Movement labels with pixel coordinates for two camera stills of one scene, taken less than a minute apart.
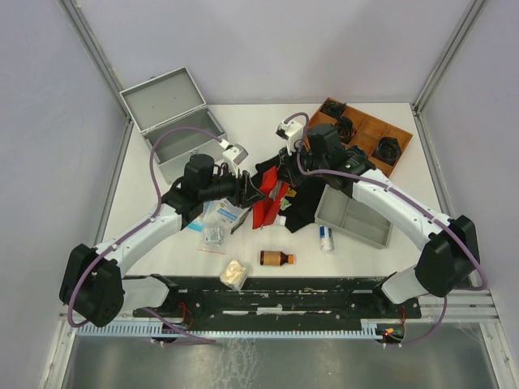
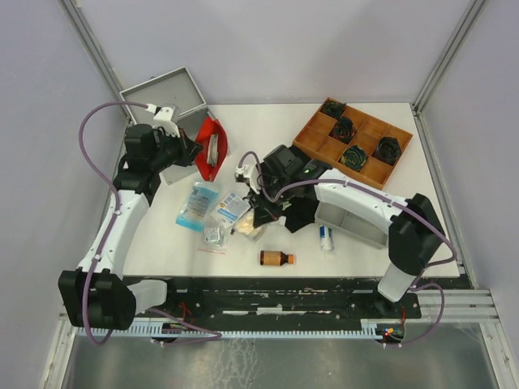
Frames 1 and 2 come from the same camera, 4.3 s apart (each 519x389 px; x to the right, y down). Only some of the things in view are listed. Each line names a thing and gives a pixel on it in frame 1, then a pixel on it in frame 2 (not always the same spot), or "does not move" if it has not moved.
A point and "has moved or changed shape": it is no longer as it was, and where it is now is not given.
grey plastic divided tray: x=336 y=210 does not move
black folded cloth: x=301 y=209 does not move
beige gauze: x=234 y=275 -> x=245 y=225
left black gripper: x=244 y=194 -> x=188 y=147
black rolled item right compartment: x=388 y=150 does not move
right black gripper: x=286 y=169 -> x=263 y=211
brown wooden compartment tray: x=384 y=143 does not move
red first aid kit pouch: x=265 y=210 has moved or changed shape
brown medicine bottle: x=275 y=258 does not move
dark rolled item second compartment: x=345 y=128 does not move
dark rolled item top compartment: x=332 y=108 does not move
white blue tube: x=327 y=238 does not move
